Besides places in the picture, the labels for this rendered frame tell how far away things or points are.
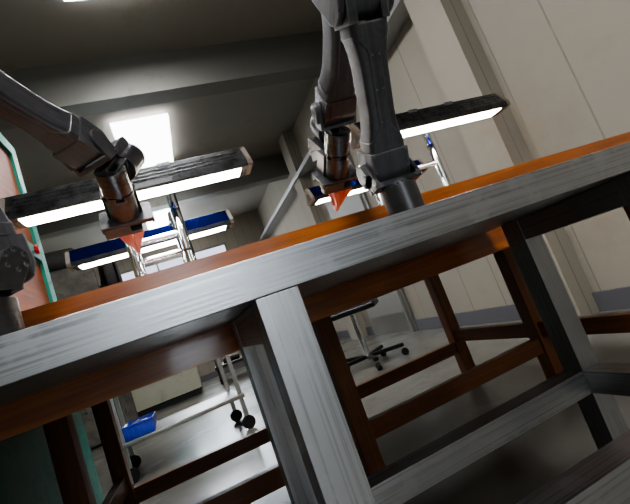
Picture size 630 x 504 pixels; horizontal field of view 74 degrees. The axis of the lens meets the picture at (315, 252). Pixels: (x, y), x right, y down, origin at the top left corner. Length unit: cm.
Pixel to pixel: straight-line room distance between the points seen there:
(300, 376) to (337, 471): 9
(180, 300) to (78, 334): 9
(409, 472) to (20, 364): 56
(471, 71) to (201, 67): 238
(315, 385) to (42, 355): 23
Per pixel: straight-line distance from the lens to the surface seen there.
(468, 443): 80
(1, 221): 67
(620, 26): 269
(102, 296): 82
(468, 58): 313
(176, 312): 40
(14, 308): 63
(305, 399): 42
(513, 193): 58
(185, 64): 429
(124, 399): 564
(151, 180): 118
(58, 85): 424
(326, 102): 87
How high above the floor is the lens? 60
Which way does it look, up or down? 7 degrees up
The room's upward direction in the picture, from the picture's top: 20 degrees counter-clockwise
